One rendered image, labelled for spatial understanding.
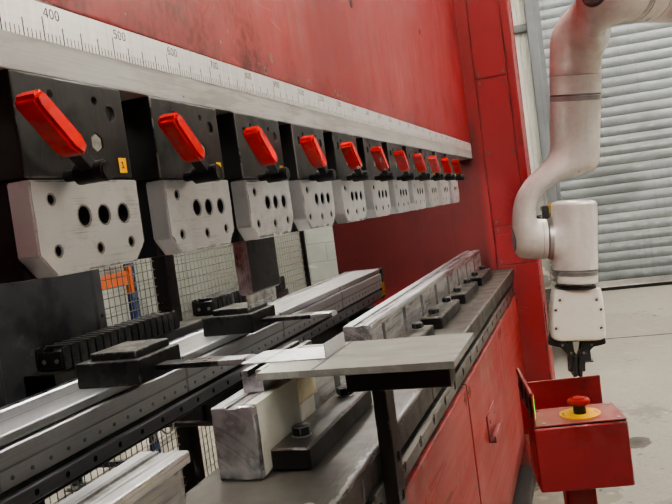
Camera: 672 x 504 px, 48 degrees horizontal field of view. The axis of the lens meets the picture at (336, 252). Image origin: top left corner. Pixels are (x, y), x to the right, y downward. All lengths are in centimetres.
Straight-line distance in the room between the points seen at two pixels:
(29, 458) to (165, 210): 40
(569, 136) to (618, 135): 701
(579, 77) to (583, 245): 30
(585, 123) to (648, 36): 715
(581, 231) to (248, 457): 77
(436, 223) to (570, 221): 177
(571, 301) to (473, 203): 172
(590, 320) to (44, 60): 110
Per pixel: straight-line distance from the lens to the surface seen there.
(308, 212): 117
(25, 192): 64
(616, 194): 842
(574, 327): 149
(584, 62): 143
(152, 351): 119
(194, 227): 84
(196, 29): 94
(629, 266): 847
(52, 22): 71
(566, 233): 146
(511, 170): 315
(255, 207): 99
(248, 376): 105
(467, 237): 318
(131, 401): 122
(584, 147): 144
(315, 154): 115
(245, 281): 104
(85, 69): 73
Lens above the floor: 120
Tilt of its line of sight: 3 degrees down
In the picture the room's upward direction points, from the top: 8 degrees counter-clockwise
